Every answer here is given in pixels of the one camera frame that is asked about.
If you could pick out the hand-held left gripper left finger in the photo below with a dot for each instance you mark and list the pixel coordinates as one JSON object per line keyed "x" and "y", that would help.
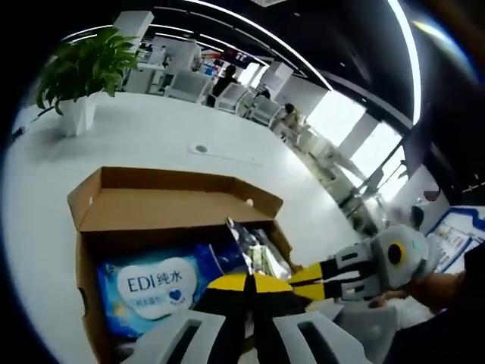
{"x": 223, "y": 322}

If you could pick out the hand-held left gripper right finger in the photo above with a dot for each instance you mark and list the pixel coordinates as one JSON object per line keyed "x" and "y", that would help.
{"x": 276, "y": 322}

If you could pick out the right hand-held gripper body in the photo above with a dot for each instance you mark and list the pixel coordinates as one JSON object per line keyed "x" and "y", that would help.
{"x": 409, "y": 261}

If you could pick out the silver foil packet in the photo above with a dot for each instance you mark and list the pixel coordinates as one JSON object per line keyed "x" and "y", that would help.
{"x": 257, "y": 246}

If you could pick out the blue wet wipes pack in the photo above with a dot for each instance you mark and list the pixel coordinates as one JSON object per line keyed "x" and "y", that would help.
{"x": 151, "y": 284}

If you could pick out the brown cardboard shoe box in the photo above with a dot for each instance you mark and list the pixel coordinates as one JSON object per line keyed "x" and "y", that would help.
{"x": 151, "y": 212}

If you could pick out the person's right hand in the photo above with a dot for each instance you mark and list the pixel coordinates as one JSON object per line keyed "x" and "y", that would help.
{"x": 439, "y": 292}

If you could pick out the person's dark clothing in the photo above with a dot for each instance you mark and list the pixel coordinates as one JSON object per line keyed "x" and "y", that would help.
{"x": 468, "y": 322}

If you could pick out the long ceiling light strip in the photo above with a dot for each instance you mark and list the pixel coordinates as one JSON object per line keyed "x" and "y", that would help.
{"x": 411, "y": 57}

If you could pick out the row of white office chairs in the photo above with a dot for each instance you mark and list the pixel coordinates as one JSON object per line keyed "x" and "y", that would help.
{"x": 185, "y": 81}

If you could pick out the potted green plant white pot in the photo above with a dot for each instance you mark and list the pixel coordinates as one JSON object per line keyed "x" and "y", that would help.
{"x": 91, "y": 64}

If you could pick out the white square pillar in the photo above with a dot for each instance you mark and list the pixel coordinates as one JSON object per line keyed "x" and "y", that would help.
{"x": 132, "y": 22}

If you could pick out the wall monitor screen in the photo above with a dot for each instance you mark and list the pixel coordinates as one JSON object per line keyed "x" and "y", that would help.
{"x": 235, "y": 56}

